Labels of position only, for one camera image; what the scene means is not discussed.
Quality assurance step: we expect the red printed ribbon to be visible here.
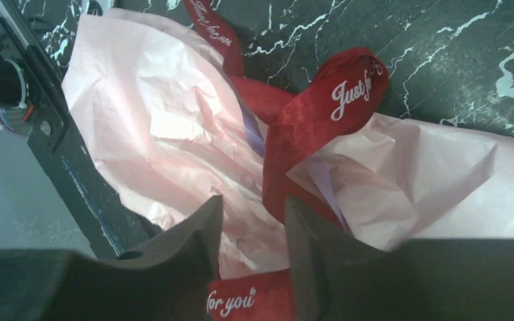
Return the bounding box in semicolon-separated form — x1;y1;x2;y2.
185;1;389;320

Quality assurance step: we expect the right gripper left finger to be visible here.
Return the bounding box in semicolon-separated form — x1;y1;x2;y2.
0;195;224;320

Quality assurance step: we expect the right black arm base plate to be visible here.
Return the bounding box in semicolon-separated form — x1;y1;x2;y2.
0;1;159;258

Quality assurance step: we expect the pink paper flower bouquet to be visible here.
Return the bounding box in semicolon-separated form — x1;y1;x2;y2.
62;8;514;279

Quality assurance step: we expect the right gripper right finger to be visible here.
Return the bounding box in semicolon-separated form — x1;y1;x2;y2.
285;197;514;320

